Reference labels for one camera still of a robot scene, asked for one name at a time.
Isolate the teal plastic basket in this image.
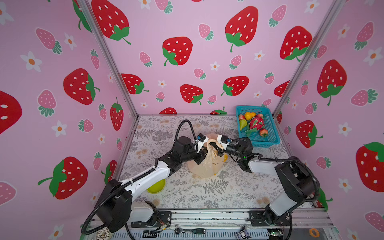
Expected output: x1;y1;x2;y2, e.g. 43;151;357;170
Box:
236;106;281;148

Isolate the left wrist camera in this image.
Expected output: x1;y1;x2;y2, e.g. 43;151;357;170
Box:
196;133;209;153

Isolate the translucent beige plastic bag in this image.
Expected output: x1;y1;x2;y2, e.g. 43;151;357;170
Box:
187;133;228;178

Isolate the small black clip gadget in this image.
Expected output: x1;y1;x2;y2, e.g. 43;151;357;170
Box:
236;226;251;240

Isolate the white sprinkled donut toy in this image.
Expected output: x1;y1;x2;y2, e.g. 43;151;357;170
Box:
96;229;113;240

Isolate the orange yellow fake mango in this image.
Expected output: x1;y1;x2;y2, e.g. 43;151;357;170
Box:
244;112;257;121

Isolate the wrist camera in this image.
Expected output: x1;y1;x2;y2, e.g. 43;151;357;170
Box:
196;133;209;153
217;135;232;149

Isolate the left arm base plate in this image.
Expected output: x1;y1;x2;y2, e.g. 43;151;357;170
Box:
130;211;172;228

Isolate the pink fake dragon fruit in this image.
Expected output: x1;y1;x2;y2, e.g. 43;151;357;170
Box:
245;117;265;138

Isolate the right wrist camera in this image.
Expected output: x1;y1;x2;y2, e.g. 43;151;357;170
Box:
217;135;232;149

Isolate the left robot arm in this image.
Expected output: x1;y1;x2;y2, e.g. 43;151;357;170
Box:
81;134;208;236

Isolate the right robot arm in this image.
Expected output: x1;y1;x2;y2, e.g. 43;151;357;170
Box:
207;135;320;226

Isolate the green fake pear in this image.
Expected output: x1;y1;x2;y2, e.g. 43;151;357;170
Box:
239;119;248;131

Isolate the ratchet screwdriver green handle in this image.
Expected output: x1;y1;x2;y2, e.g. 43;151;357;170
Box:
174;228;207;235

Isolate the lime green bowl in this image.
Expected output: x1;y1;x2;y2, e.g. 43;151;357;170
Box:
147;179;166;194

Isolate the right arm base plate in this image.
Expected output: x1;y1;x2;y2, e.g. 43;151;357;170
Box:
247;210;292;227

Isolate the aluminium frame rail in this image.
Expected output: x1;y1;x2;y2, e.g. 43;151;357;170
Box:
88;207;334;240

